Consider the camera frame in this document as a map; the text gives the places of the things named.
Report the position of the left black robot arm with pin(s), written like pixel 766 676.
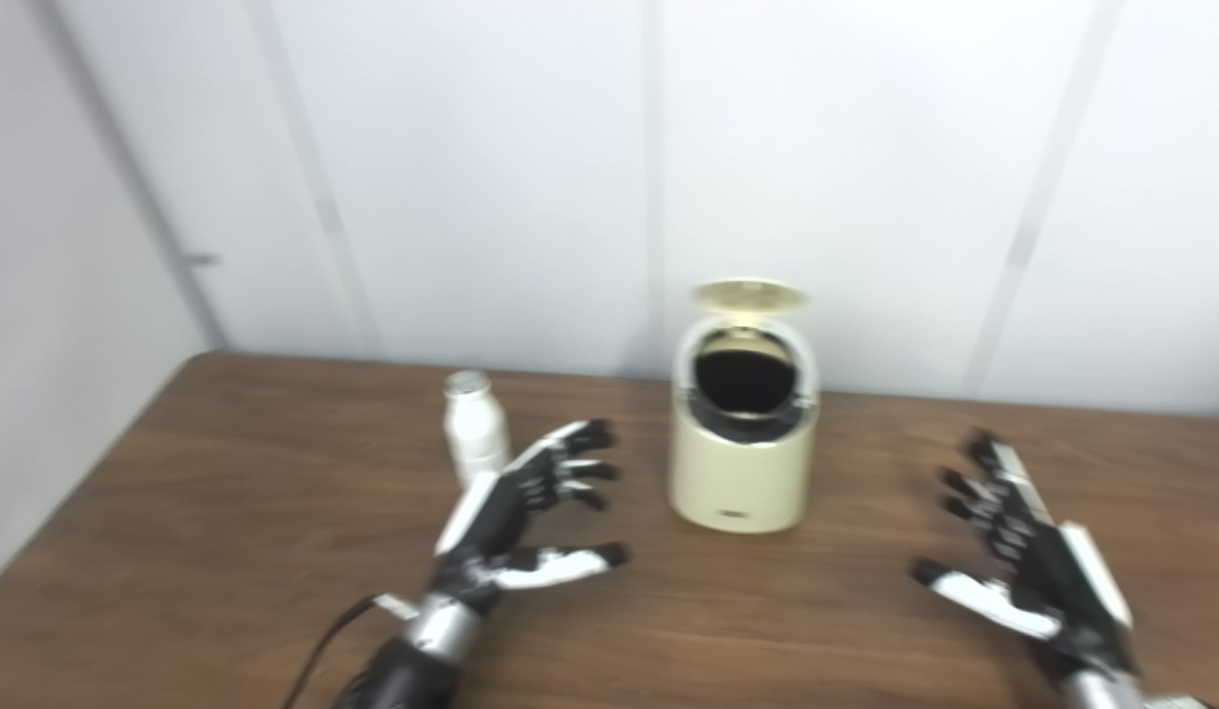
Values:
pixel 413 660

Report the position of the cream round bin lid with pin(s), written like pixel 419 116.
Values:
pixel 749 293

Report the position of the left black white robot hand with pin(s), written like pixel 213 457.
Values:
pixel 491 532

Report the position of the black bin liner bag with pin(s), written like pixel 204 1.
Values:
pixel 742 379

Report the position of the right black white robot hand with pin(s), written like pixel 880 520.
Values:
pixel 1053 581

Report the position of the cream-colored round bin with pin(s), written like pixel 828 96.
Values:
pixel 742 483

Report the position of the small white plastic bottle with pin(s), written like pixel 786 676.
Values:
pixel 475 433

